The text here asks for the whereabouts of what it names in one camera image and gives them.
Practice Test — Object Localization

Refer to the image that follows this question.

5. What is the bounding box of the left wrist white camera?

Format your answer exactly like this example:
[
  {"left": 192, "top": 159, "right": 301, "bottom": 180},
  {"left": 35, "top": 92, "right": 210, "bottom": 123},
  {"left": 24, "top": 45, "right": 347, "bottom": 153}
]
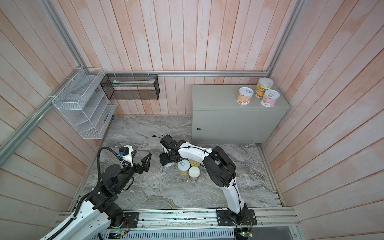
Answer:
[{"left": 118, "top": 145, "right": 133, "bottom": 167}]

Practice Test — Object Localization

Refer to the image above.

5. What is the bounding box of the small brown white-lid can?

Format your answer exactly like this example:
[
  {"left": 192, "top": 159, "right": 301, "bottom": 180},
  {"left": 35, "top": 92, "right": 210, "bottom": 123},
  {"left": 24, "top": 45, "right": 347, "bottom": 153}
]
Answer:
[{"left": 188, "top": 167, "right": 201, "bottom": 182}]

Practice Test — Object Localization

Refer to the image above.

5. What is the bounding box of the horizontal aluminium wall rail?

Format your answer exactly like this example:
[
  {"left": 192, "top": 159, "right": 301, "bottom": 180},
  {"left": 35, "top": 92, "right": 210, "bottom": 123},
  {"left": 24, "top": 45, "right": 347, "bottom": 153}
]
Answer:
[{"left": 103, "top": 70, "right": 269, "bottom": 78}]

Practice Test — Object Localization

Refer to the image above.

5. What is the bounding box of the white wire mesh shelf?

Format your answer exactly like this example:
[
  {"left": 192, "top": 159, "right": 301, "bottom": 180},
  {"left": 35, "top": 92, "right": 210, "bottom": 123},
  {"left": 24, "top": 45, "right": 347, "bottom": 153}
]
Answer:
[{"left": 52, "top": 68, "right": 118, "bottom": 140}]

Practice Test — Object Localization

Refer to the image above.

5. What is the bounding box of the yellow can lying down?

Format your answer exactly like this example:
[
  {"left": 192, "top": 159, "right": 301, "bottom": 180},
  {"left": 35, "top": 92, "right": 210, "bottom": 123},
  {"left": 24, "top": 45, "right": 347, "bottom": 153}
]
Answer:
[{"left": 189, "top": 159, "right": 201, "bottom": 167}]

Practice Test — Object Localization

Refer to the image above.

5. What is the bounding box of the black mesh wall basket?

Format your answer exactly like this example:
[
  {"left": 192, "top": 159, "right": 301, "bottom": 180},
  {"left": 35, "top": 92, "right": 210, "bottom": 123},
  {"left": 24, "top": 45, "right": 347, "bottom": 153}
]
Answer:
[{"left": 101, "top": 73, "right": 160, "bottom": 101}]

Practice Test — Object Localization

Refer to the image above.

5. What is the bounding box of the brown label can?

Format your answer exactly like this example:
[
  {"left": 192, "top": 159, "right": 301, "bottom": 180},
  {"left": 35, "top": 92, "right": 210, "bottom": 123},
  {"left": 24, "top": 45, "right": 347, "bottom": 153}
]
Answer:
[{"left": 237, "top": 87, "right": 254, "bottom": 105}]

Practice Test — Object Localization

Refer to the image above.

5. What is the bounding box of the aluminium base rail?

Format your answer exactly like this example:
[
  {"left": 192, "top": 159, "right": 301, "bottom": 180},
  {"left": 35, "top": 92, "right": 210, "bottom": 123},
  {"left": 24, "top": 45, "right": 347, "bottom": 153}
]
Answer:
[{"left": 56, "top": 207, "right": 301, "bottom": 233}]

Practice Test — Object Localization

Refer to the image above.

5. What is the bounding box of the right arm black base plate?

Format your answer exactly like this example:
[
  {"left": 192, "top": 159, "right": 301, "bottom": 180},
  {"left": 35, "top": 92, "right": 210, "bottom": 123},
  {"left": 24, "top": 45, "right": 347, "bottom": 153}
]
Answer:
[{"left": 216, "top": 209, "right": 258, "bottom": 227}]

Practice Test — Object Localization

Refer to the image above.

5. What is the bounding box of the pink label can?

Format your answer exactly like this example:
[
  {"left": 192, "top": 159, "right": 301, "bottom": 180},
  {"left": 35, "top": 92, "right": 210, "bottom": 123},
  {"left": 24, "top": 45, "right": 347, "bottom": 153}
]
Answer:
[{"left": 261, "top": 89, "right": 281, "bottom": 108}]

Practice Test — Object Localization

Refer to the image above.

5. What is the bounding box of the orange yellow label can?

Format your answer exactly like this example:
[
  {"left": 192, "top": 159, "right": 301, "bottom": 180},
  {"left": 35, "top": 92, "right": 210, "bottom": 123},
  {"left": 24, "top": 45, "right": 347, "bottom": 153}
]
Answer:
[{"left": 255, "top": 78, "right": 274, "bottom": 98}]

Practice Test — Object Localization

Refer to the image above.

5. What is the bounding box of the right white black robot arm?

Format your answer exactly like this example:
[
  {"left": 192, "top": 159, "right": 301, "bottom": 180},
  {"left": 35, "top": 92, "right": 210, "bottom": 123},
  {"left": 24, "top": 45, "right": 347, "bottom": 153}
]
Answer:
[{"left": 160, "top": 135, "right": 248, "bottom": 225}]

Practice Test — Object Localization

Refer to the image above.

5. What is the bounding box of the left aluminium frame rail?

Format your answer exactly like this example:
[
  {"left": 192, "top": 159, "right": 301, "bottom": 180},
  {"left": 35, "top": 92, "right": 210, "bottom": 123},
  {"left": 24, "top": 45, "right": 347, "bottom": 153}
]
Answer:
[{"left": 1, "top": 67, "right": 82, "bottom": 167}]

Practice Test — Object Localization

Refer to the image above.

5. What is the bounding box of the grey metal cabinet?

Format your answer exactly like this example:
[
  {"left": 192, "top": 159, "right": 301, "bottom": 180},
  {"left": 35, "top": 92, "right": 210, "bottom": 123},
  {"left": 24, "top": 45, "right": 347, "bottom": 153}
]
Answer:
[{"left": 192, "top": 85, "right": 290, "bottom": 145}]

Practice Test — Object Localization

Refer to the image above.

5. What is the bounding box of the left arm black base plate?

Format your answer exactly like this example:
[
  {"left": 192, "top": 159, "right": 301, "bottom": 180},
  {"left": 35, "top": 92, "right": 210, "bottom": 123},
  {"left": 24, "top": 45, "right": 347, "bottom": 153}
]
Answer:
[{"left": 111, "top": 212, "right": 140, "bottom": 229}]

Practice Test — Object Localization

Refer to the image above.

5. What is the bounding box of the yellow label can upright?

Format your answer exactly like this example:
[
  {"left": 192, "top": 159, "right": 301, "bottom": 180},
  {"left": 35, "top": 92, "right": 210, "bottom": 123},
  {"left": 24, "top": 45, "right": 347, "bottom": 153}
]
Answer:
[{"left": 178, "top": 160, "right": 191, "bottom": 175}]

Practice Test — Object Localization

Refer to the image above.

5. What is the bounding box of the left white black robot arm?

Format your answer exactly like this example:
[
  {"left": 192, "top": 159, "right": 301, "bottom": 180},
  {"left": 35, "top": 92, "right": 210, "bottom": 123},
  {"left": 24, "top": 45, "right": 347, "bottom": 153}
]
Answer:
[{"left": 42, "top": 153, "right": 152, "bottom": 240}]

